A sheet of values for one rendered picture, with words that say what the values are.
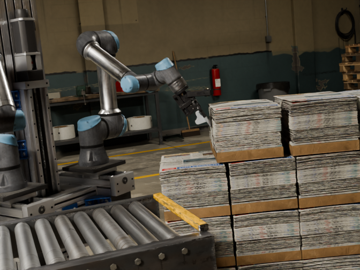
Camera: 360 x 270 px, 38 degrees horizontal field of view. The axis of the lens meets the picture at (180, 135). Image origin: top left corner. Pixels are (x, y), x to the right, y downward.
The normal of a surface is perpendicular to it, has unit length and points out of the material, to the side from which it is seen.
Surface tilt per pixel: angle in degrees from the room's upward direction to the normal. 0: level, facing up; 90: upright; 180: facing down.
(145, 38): 90
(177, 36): 90
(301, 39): 90
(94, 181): 90
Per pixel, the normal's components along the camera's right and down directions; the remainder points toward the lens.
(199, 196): 0.02, 0.14
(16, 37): -0.59, 0.17
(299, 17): 0.35, 0.10
